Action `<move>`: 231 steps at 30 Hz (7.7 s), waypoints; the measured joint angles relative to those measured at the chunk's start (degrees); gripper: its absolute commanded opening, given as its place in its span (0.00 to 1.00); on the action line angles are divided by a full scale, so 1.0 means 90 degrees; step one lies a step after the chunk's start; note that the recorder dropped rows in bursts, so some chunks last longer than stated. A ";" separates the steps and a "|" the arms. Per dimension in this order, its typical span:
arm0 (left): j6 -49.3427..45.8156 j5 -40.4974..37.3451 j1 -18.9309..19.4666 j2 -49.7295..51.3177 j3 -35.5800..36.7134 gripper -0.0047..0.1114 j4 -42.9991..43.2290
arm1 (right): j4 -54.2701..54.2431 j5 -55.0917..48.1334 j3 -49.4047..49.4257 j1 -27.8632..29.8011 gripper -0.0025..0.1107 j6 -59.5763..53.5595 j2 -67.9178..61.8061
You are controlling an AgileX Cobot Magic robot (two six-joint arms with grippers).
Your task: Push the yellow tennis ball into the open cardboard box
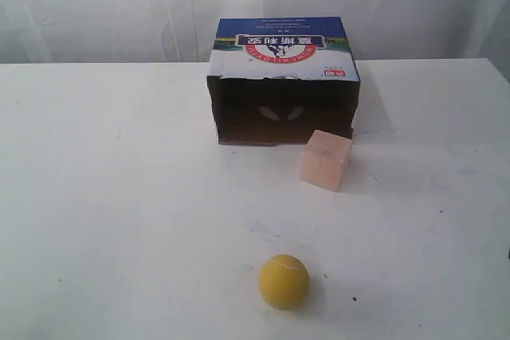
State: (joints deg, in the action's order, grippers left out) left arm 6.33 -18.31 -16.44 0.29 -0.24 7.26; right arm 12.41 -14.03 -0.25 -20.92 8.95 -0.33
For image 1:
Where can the blue white cardboard box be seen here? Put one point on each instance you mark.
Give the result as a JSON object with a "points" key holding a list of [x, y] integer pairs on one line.
{"points": [[277, 80]]}

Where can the pale wooden cube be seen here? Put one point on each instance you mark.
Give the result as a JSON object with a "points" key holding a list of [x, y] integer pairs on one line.
{"points": [[325, 159]]}

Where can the white backdrop curtain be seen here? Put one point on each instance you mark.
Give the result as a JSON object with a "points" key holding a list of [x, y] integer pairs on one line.
{"points": [[47, 31]]}

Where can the yellow tennis ball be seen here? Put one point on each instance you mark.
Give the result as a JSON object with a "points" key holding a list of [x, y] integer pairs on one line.
{"points": [[284, 282]]}

